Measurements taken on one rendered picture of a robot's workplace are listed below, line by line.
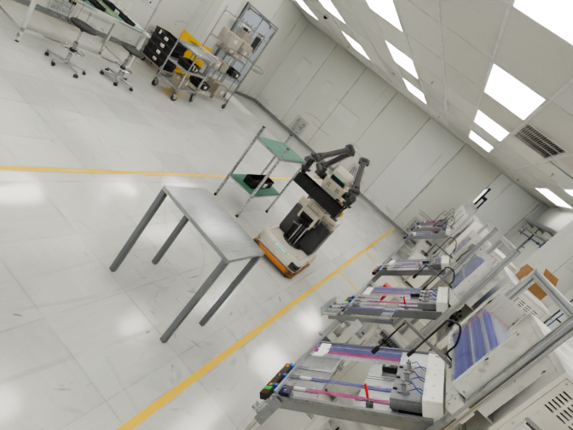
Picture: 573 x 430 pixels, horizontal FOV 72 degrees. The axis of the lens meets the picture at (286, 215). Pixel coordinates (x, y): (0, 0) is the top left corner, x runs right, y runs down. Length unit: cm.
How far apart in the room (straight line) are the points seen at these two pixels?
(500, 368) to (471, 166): 1034
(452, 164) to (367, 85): 337
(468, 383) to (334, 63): 1173
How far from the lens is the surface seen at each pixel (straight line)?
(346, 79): 1266
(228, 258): 244
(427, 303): 324
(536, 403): 182
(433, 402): 185
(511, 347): 171
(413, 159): 1194
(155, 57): 881
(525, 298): 319
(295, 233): 469
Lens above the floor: 196
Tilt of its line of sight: 18 degrees down
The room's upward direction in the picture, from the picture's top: 39 degrees clockwise
